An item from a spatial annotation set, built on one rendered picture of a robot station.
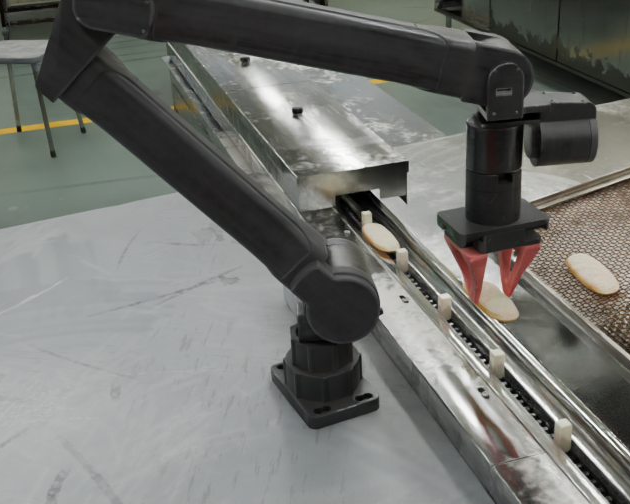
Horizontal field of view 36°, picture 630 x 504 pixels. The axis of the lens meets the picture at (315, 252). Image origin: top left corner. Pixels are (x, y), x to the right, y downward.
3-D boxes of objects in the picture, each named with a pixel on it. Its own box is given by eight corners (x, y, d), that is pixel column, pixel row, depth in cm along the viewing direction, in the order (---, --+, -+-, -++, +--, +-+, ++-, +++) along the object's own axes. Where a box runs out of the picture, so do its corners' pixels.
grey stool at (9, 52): (87, 132, 464) (72, 38, 444) (55, 158, 432) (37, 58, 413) (18, 130, 471) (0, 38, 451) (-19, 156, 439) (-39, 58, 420)
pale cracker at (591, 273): (558, 262, 118) (557, 254, 118) (586, 253, 119) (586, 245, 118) (597, 300, 109) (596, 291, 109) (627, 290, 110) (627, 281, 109)
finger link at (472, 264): (529, 306, 103) (533, 227, 99) (468, 319, 101) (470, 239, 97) (500, 280, 108) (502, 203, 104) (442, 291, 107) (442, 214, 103)
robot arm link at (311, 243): (16, 45, 94) (-7, 71, 85) (105, -58, 91) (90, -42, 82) (334, 312, 110) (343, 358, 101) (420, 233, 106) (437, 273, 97)
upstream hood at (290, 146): (166, 46, 254) (162, 13, 250) (232, 38, 258) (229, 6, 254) (299, 223, 145) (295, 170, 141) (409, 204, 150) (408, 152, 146)
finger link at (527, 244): (540, 304, 103) (544, 225, 99) (479, 317, 101) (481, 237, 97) (510, 277, 109) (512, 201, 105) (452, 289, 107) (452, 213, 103)
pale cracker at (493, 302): (454, 285, 109) (454, 276, 109) (485, 278, 110) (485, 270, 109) (495, 326, 100) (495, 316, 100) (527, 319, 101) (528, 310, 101)
